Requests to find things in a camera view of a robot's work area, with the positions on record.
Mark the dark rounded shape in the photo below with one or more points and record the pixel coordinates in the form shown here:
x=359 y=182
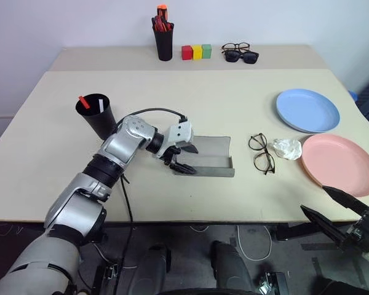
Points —
x=153 y=270
x=230 y=270

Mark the brown frame glasses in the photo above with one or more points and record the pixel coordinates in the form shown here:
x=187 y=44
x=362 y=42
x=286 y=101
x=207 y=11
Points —
x=243 y=46

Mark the white marker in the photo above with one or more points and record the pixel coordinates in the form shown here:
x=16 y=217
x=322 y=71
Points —
x=101 y=105

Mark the tall black tool holder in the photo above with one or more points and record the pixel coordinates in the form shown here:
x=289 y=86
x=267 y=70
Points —
x=164 y=44

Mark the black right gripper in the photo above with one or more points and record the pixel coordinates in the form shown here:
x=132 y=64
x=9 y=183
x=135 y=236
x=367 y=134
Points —
x=364 y=229

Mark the green cube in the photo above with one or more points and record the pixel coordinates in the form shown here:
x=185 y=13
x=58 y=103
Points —
x=206 y=51

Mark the light blue plate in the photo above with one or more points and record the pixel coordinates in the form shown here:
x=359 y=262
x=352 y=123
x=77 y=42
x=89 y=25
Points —
x=307 y=110

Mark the metal floor clamp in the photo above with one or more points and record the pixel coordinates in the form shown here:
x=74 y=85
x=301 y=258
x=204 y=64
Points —
x=270 y=285
x=111 y=272

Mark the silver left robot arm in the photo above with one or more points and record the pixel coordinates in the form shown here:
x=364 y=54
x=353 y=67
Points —
x=80 y=202

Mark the tortoise frame clear glasses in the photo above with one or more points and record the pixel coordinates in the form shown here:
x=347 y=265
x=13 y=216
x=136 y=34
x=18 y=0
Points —
x=266 y=151

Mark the red marker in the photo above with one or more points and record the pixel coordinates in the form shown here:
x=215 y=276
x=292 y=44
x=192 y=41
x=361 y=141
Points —
x=84 y=102

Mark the black table frame bar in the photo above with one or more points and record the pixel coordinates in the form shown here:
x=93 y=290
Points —
x=298 y=232

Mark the black tapered cup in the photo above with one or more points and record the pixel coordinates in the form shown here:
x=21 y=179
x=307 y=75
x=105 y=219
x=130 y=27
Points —
x=100 y=123

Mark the black sunglasses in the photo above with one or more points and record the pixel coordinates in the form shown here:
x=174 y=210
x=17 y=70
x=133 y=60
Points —
x=249 y=57

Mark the grey open glasses case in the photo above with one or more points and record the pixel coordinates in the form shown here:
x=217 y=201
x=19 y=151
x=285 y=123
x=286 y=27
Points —
x=212 y=155

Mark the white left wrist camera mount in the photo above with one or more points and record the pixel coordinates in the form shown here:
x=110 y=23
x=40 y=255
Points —
x=180 y=132

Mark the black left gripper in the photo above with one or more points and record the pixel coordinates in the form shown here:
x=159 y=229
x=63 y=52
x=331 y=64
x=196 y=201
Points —
x=169 y=153

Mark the pink plate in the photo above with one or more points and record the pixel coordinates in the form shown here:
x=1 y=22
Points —
x=341 y=163

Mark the yellow cube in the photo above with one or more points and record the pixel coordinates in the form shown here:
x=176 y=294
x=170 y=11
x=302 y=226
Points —
x=197 y=52

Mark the blue round object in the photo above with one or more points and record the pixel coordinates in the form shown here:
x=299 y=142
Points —
x=353 y=95

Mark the red cube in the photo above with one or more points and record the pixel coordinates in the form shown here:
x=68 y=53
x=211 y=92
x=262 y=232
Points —
x=187 y=53

